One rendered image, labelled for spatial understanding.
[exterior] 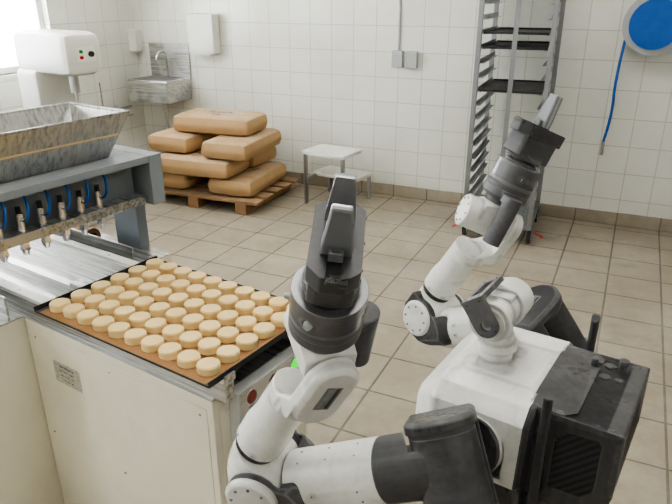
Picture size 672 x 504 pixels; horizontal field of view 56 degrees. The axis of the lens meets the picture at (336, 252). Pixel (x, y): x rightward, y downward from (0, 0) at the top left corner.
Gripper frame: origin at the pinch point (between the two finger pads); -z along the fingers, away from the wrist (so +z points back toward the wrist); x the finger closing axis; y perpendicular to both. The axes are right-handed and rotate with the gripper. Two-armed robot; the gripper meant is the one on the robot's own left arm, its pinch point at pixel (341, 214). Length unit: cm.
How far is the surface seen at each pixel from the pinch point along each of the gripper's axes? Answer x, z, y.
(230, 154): 345, 261, -85
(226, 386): 24, 74, -18
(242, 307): 51, 80, -20
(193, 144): 369, 274, -121
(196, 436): 21, 90, -24
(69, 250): 88, 109, -82
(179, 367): 28, 74, -29
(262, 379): 32, 81, -11
